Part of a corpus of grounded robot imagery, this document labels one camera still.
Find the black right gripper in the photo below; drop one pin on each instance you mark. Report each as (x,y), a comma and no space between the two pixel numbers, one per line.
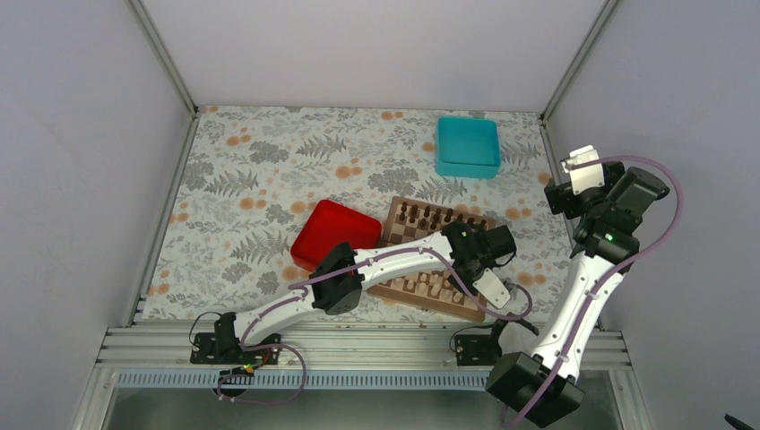
(558,195)

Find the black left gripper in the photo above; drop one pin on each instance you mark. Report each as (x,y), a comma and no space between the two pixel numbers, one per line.
(494,264)

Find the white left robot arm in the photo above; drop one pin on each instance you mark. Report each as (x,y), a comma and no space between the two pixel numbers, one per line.
(251,338)

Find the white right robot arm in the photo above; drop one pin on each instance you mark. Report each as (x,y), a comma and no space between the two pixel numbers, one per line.
(540,383)

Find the wooden chessboard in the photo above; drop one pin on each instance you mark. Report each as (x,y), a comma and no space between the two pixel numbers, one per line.
(410,220)

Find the teal square plastic bin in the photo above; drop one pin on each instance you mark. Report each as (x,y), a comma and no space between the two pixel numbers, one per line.
(467,147)

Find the red square plastic tray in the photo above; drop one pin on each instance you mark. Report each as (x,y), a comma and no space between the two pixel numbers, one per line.
(331,224)

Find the floral patterned table mat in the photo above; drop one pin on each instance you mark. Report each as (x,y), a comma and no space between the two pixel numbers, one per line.
(254,175)

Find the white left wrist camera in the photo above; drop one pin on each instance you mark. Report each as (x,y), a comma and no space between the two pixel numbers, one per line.
(492,288)

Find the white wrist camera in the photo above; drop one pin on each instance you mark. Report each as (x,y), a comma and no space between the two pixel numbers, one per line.
(583,167)
(492,288)

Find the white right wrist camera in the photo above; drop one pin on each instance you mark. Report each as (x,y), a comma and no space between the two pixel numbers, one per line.
(583,167)

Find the right aluminium frame post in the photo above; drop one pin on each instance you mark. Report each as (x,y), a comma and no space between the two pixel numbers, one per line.
(599,24)

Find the aluminium front rail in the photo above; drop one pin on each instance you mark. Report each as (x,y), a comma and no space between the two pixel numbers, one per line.
(338,355)

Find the aluminium corner frame post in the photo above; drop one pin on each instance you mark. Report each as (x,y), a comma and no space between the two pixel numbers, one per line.
(160,49)

